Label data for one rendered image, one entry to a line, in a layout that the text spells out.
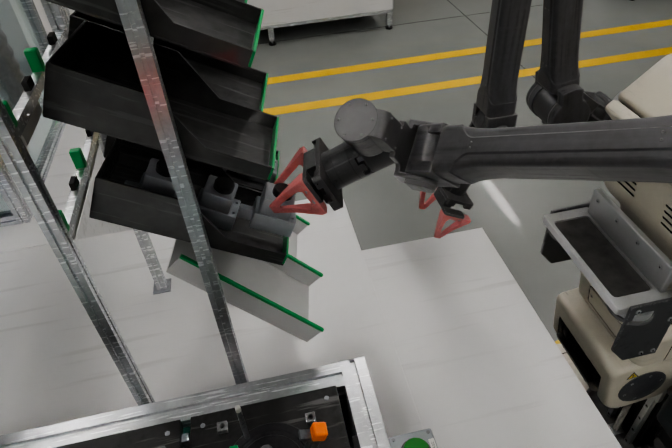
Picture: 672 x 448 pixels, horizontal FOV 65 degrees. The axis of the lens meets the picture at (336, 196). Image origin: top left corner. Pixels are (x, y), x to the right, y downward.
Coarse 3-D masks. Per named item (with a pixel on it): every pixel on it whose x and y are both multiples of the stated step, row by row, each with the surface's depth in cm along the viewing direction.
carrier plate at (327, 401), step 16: (272, 400) 87; (288, 400) 87; (304, 400) 87; (320, 400) 86; (336, 400) 86; (208, 416) 85; (224, 416) 85; (256, 416) 85; (272, 416) 85; (288, 416) 85; (304, 416) 84; (320, 416) 84; (336, 416) 84; (192, 432) 83; (208, 432) 83; (240, 432) 83; (336, 432) 82
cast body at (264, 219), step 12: (264, 192) 77; (276, 192) 76; (264, 204) 76; (288, 204) 77; (240, 216) 80; (252, 216) 78; (264, 216) 78; (276, 216) 78; (288, 216) 78; (264, 228) 79; (276, 228) 79; (288, 228) 79
